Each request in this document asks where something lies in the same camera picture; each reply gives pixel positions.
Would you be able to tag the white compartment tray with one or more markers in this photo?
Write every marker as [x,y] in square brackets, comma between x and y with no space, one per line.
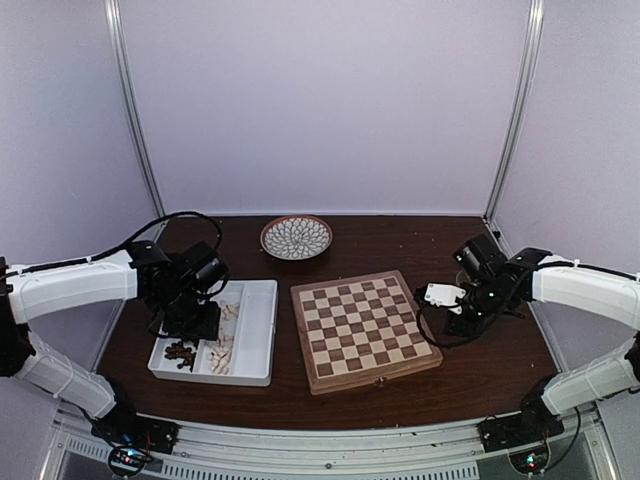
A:
[253,333]

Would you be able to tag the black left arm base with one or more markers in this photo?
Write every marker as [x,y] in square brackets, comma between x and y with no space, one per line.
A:
[132,438]

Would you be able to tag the aluminium corner post right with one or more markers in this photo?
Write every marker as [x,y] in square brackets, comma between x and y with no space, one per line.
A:
[525,80]

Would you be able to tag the aluminium corner post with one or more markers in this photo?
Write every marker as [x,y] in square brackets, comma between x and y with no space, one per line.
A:
[525,80]
[117,37]

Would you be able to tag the pile of white chess pieces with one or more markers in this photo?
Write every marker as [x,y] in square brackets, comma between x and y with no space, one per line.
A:
[219,355]

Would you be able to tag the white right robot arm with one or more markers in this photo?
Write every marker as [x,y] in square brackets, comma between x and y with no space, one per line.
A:
[541,276]

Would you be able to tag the aluminium corner post left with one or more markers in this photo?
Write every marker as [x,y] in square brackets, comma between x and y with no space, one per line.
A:
[117,37]

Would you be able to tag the pile of dark chess pieces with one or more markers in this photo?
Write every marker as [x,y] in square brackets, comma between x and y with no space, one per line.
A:
[184,355]

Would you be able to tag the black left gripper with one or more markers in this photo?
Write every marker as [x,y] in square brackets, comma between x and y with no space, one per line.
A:
[208,329]

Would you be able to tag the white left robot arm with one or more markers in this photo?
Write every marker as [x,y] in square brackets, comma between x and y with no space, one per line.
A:
[30,292]

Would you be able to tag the wooden chess board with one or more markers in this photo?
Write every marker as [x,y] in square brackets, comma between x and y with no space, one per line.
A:
[360,331]

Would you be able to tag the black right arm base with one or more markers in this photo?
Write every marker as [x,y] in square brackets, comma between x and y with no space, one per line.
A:
[525,435]

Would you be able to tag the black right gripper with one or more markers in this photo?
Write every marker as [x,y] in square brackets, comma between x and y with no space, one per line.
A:
[461,328]

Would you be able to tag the floral patterned ceramic plate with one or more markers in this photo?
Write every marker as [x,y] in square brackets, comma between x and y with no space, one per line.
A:
[296,238]

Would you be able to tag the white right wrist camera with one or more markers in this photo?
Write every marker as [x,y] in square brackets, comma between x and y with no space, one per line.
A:
[443,295]

